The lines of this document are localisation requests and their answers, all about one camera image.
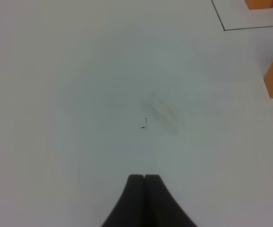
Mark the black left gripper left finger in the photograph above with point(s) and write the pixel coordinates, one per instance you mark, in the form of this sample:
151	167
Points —
128	211

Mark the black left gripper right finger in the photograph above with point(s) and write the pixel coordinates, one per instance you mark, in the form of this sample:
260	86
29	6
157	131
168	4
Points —
162	208

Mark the template orange cube block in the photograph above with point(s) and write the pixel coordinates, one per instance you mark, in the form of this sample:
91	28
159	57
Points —
258	4

